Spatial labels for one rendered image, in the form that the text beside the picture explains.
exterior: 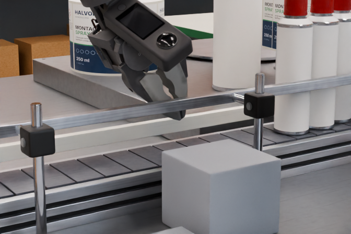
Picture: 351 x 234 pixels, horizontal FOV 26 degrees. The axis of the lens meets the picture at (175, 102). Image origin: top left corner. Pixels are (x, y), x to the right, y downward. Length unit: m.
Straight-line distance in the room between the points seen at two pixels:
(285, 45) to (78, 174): 0.35
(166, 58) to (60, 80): 0.77
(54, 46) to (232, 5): 3.68
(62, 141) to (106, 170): 0.07
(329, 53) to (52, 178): 0.45
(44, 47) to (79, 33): 3.40
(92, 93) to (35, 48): 3.46
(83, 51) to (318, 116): 0.59
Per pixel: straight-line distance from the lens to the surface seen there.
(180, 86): 1.00
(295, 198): 1.01
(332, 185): 1.07
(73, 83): 1.56
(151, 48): 0.88
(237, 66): 1.37
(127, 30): 0.91
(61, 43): 5.00
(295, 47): 1.08
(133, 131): 1.02
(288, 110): 1.10
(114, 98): 1.41
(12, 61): 4.92
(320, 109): 1.14
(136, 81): 0.96
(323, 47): 1.12
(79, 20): 1.55
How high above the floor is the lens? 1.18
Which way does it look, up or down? 13 degrees down
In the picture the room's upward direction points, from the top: straight up
